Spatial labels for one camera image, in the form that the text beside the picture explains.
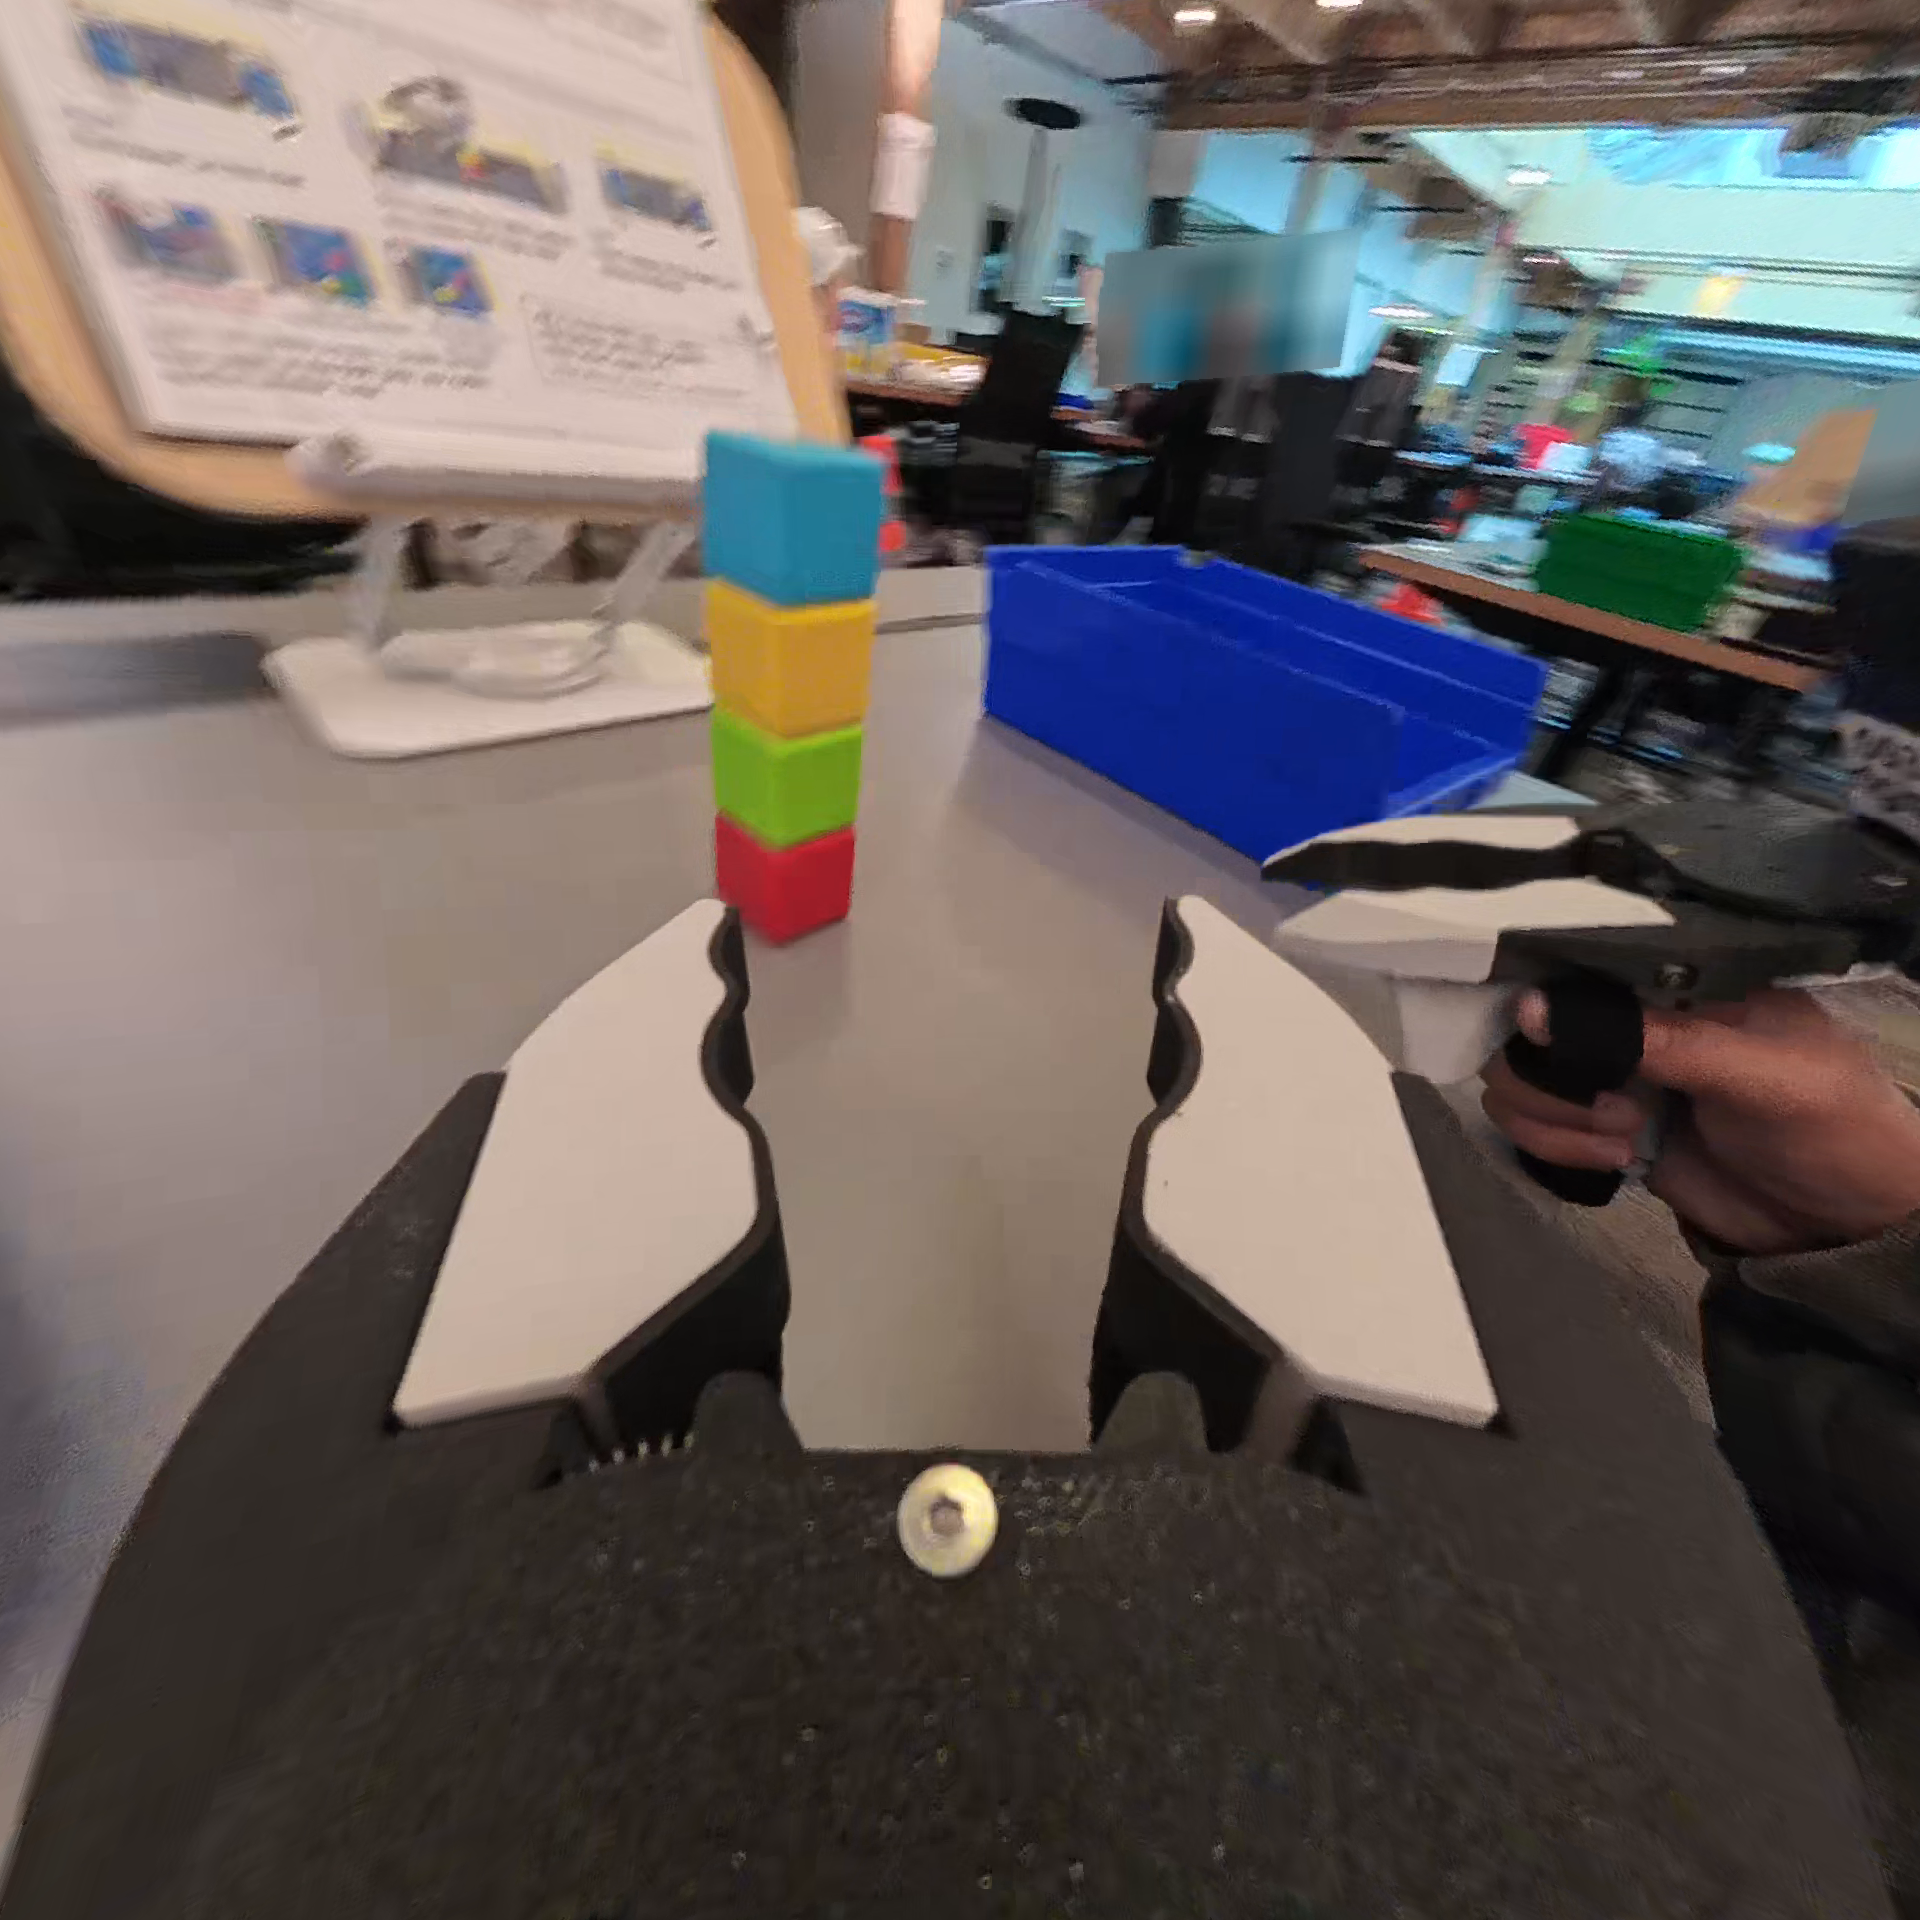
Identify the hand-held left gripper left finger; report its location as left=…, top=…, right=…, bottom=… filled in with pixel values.
left=392, top=895, right=788, bottom=1430

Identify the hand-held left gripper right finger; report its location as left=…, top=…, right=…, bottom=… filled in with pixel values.
left=1091, top=895, right=1504, bottom=1430

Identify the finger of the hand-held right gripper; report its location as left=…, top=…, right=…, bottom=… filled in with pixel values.
left=1259, top=814, right=1629, bottom=899
left=1275, top=884, right=1679, bottom=1086

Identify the blue plastic bin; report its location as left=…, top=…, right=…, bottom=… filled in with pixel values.
left=984, top=543, right=1549, bottom=867

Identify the red cube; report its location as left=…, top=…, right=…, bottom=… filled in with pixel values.
left=715, top=814, right=858, bottom=945

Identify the green cube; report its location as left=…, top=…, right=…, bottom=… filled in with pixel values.
left=709, top=704, right=866, bottom=846

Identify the yellow cube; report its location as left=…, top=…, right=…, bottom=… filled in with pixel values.
left=705, top=582, right=875, bottom=736

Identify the light blue cube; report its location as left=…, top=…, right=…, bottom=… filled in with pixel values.
left=703, top=431, right=888, bottom=608

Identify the grey desk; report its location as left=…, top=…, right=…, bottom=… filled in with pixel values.
left=0, top=561, right=1719, bottom=1817

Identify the person's right hand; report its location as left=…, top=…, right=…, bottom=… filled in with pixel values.
left=1481, top=982, right=1920, bottom=1254

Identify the wooden work table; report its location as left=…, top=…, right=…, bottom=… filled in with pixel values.
left=1359, top=539, right=1847, bottom=752

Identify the green plastic crate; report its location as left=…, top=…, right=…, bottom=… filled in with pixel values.
left=1536, top=510, right=1748, bottom=632

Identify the wooden board document stand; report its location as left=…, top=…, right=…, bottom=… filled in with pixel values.
left=0, top=0, right=858, bottom=759

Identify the printed instruction sheet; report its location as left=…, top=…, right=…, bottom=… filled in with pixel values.
left=0, top=0, right=797, bottom=453

